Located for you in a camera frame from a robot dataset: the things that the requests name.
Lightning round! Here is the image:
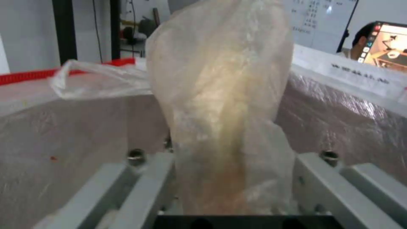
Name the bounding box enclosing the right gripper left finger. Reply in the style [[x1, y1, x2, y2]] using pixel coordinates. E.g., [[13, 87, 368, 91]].
[[34, 137, 179, 229]]

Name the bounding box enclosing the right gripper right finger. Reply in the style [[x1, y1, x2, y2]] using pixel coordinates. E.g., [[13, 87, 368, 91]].
[[291, 150, 407, 229]]

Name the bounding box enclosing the red corrugated strip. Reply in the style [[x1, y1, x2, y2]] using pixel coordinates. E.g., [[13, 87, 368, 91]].
[[0, 58, 136, 86]]

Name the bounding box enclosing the person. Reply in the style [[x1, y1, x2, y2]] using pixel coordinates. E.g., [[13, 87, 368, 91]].
[[336, 21, 377, 63]]

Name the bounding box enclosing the computer monitor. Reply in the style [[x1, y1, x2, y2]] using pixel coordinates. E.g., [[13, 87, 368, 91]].
[[356, 21, 407, 68]]

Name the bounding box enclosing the whiteboard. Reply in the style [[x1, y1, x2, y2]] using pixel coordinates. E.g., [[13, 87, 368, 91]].
[[281, 0, 362, 53]]

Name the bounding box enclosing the black hanging cable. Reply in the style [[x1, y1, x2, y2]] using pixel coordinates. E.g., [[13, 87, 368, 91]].
[[92, 0, 104, 63]]

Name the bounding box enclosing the black metal post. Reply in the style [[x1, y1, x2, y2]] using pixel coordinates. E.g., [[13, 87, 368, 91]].
[[52, 0, 79, 63]]

